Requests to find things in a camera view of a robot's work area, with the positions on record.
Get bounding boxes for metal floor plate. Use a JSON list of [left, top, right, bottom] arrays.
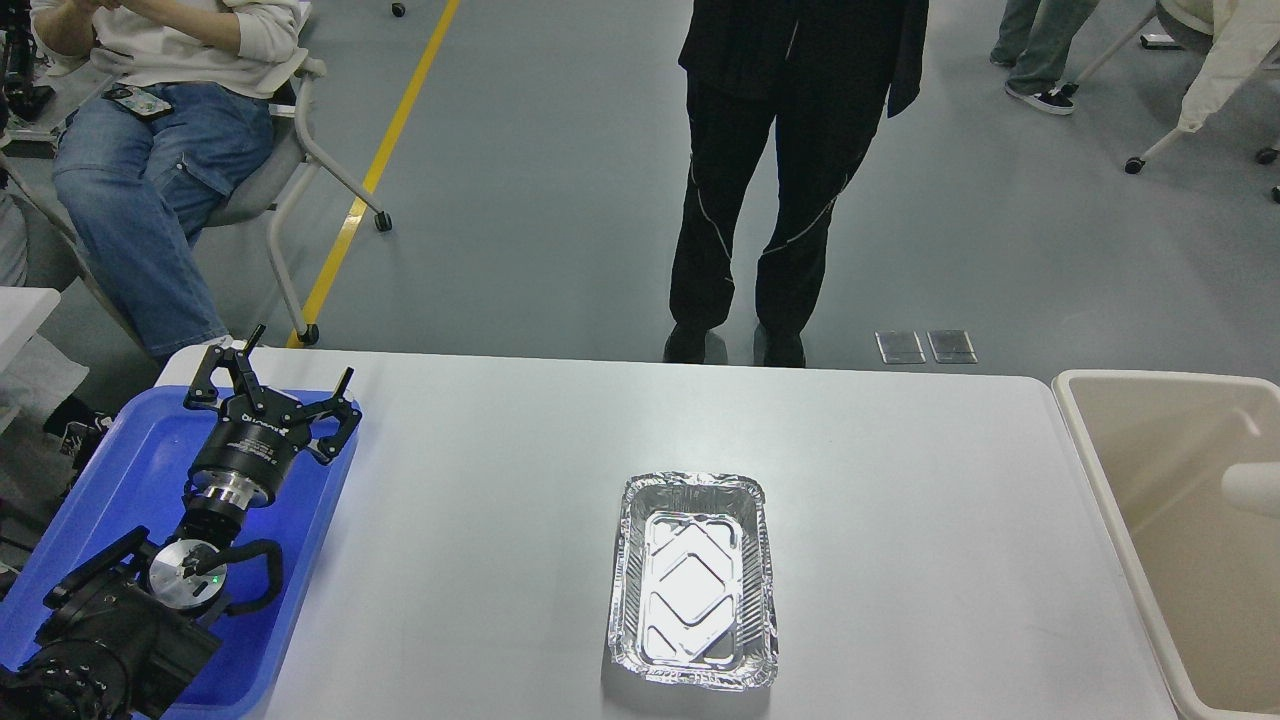
[[876, 331, 925, 365], [927, 329, 978, 364]]

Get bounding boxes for right metal floor plate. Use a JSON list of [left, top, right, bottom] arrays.
[[927, 329, 978, 364]]

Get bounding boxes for chair with white jacket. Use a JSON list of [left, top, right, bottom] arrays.
[[1057, 1, 1279, 176]]

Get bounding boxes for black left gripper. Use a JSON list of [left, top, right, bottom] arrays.
[[183, 325, 362, 509]]

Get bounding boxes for white paper cup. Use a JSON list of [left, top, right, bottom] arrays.
[[1220, 461, 1279, 520]]

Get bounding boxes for blue plastic tray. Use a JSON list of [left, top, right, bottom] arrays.
[[1, 386, 358, 719]]

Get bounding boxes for standing person in black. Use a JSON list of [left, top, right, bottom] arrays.
[[663, 1, 931, 368]]

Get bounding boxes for aluminium foil tray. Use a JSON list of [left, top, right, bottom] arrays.
[[605, 471, 780, 692]]

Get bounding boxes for grey office chair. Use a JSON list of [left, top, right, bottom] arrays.
[[3, 47, 392, 351]]

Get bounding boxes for beige plastic bin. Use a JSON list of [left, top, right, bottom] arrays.
[[1052, 369, 1279, 719]]

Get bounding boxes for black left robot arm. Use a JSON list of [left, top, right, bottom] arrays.
[[3, 346, 364, 719]]

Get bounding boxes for white side table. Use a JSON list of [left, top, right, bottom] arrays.
[[0, 287, 61, 372]]

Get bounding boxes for left metal floor plate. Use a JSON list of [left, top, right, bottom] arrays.
[[876, 331, 925, 365]]

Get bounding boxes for seated person in jeans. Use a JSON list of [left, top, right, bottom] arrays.
[[29, 0, 306, 361]]

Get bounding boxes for walking person grey trousers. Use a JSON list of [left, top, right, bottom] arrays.
[[989, 1, 1098, 117]]

